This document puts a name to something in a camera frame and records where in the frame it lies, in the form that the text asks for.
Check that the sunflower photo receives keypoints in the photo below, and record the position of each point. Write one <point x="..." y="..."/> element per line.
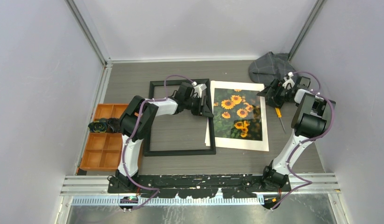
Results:
<point x="239" y="116"/>

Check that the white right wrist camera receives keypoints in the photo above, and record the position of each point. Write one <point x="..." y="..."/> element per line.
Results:
<point x="288" y="81"/>

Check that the grey checked cloth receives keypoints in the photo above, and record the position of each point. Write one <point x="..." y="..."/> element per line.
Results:
<point x="269" y="67"/>

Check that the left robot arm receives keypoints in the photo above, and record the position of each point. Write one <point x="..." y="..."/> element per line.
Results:
<point x="137" y="120"/>

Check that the orange wooden divided tray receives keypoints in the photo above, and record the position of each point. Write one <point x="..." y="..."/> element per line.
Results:
<point x="102" y="151"/>

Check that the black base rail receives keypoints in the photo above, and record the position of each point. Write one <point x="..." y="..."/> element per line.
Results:
<point x="198" y="186"/>

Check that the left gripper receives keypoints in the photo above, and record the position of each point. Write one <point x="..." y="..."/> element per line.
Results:
<point x="207" y="111"/>

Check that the yellow handled screwdriver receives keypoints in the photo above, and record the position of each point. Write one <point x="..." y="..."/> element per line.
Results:
<point x="279" y="115"/>

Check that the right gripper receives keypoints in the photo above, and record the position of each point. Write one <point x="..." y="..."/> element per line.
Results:
<point x="276" y="86"/>

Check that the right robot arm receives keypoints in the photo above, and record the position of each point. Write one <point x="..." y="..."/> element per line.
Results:
<point x="312" y="120"/>

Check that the black picture frame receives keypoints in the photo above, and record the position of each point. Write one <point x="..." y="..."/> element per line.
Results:
<point x="147" y="141"/>

